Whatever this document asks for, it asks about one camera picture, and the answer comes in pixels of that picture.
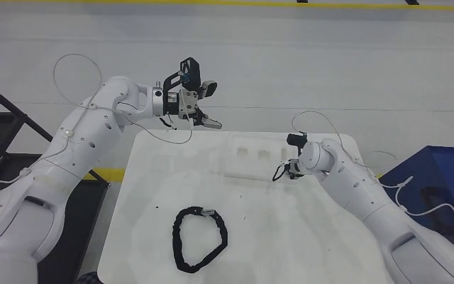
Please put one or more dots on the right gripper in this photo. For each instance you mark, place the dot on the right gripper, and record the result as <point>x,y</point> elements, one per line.
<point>293,169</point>

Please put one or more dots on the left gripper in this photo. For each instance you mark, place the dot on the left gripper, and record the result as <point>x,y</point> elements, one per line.
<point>174,103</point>

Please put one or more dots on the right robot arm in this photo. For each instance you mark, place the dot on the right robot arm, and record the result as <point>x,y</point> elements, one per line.
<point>358,191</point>

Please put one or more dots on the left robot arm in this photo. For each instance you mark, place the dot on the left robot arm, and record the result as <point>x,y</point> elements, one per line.
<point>81,142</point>

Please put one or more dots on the clear plastic stand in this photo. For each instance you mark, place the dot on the clear plastic stand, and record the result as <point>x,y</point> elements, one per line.
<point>255,156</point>

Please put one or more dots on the blue box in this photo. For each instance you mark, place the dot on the blue box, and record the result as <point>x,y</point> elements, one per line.
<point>418,184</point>

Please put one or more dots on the black metal rack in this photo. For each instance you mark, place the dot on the black metal rack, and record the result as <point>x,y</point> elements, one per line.
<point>74,220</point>

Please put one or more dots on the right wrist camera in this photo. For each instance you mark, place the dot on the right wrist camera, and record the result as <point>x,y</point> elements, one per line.
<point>296,140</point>

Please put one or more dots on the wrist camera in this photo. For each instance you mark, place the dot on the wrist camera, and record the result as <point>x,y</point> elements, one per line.
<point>296,140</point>
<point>191,74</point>

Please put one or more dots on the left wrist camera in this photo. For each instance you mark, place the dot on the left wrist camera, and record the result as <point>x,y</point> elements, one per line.
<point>191,74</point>

